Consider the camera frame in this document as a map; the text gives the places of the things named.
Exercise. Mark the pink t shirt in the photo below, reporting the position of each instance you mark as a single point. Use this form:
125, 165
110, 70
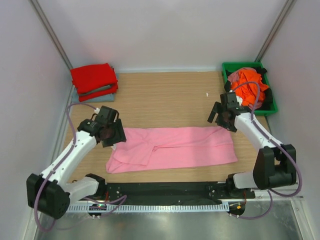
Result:
171, 148

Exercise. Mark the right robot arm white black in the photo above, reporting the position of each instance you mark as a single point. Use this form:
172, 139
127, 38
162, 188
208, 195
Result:
275, 164

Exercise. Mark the white slotted cable duct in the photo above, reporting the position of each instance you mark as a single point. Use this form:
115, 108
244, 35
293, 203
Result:
90, 207

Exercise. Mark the green plastic bin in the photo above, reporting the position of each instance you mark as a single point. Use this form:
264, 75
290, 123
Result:
271, 107

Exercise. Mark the grey folded t shirt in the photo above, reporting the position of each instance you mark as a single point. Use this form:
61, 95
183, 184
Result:
94, 86

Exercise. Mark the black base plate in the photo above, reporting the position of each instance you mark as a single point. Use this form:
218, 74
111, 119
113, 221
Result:
173, 193

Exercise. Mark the orange t shirt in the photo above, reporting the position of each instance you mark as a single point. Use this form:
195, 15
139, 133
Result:
250, 82

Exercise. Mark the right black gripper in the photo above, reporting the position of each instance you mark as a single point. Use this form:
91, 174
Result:
218, 108

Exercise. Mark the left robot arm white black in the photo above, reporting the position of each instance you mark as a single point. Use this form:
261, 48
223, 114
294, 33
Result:
49, 192

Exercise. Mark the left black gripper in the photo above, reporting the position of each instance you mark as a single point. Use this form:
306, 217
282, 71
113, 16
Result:
119, 136

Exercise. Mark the red folded t shirt lower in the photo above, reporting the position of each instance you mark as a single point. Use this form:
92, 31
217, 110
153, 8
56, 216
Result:
102, 94

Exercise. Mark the red folded t shirt top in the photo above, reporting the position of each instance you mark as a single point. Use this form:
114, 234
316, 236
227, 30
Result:
92, 77

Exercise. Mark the red folded t shirt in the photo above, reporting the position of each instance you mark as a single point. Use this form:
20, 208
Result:
102, 94
92, 77

